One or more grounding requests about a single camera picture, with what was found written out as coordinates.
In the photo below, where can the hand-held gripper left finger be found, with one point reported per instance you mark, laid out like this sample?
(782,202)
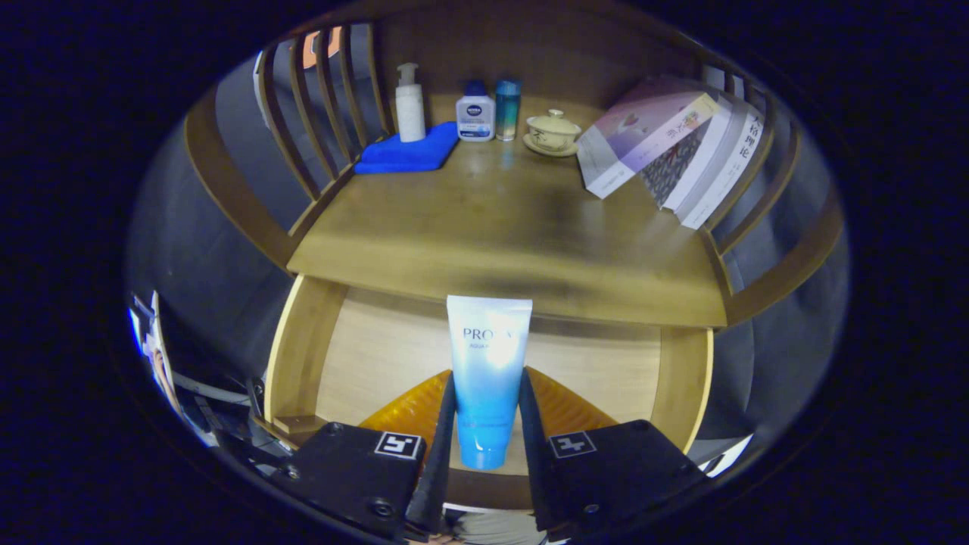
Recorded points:
(435,469)

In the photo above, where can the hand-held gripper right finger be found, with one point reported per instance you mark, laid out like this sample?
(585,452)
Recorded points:
(534,462)

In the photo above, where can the blue and white tube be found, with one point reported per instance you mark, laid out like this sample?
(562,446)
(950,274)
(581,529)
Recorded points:
(488,363)

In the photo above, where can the wooden drawer with black knob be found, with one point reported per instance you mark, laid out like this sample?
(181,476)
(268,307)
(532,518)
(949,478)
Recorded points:
(378,348)

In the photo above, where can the wooden countertop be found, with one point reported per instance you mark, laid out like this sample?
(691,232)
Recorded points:
(492,219)

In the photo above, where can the wooden cabinet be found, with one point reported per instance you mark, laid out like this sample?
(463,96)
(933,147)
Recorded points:
(227,189)

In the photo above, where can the black backdrop cloth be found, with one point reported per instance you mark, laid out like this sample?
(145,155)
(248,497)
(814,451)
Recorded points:
(212,280)

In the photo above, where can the computer monitor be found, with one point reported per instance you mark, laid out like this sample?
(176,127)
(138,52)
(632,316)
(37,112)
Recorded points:
(155,348)

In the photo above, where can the blue folded cloth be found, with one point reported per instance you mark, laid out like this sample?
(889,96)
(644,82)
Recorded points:
(405,151)

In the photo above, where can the patterned cover book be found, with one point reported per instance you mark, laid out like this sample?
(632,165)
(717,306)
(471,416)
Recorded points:
(670,170)

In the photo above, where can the beige lidded tea cup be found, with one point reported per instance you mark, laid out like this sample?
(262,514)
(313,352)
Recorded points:
(553,135)

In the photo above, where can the purple and white book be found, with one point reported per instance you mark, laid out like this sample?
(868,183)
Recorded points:
(636,136)

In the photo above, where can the teal bottle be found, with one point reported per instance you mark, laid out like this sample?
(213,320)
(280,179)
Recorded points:
(508,113)

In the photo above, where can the white bottle with blue cap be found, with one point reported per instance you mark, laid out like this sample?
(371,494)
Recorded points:
(475,117)

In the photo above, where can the white spray bottle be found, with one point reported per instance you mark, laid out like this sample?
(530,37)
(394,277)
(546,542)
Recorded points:
(410,110)

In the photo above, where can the white book with black lettering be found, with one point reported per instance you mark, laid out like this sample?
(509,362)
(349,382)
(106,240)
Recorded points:
(738,159)

